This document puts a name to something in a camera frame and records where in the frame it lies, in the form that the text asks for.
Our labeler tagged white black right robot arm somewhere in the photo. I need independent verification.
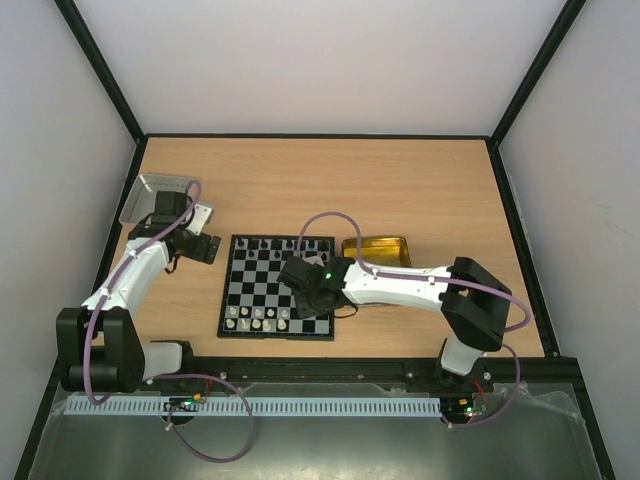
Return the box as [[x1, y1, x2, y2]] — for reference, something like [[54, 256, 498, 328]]
[[278, 256, 512, 392]]

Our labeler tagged black enclosure frame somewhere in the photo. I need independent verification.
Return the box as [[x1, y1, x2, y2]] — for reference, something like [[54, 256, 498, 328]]
[[14, 1, 615, 479]]

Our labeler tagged left controller circuit board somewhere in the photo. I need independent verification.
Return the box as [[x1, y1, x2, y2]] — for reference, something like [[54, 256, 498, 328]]
[[162, 394, 208, 412]]

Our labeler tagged silver metal tin lid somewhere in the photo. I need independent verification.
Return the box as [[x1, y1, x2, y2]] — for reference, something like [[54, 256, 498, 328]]
[[119, 173, 193, 226]]

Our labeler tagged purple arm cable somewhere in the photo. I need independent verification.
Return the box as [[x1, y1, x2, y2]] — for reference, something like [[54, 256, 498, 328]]
[[298, 212, 532, 429], [84, 180, 257, 460]]

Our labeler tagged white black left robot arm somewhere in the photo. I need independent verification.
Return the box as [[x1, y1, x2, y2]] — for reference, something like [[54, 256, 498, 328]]
[[56, 180, 220, 405]]

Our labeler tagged gold metal tin box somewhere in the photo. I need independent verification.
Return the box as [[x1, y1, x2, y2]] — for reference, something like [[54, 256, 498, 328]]
[[340, 234, 414, 309]]

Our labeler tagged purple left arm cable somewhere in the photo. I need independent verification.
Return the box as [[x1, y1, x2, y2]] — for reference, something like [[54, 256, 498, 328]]
[[84, 180, 257, 460]]

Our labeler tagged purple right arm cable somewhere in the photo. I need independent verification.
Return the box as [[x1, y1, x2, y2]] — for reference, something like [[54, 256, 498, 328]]
[[298, 212, 532, 429]]

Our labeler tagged controller circuit board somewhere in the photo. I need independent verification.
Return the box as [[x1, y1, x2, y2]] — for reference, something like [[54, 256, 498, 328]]
[[440, 397, 488, 424], [162, 394, 208, 412]]

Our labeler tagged white slotted cable duct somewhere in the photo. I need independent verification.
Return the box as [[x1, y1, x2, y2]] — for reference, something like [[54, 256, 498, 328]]
[[64, 396, 441, 418]]

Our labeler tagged right controller circuit board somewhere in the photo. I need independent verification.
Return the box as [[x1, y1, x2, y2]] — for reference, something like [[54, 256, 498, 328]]
[[440, 397, 488, 424]]

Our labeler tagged black silver chess board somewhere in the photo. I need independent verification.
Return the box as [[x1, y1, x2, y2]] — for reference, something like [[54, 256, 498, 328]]
[[217, 234, 335, 341]]

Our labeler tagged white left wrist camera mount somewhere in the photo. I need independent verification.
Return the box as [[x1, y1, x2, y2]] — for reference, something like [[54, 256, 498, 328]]
[[186, 203, 214, 236]]

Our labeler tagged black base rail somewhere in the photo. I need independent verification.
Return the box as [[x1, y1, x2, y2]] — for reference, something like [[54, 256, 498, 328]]
[[181, 356, 585, 396]]

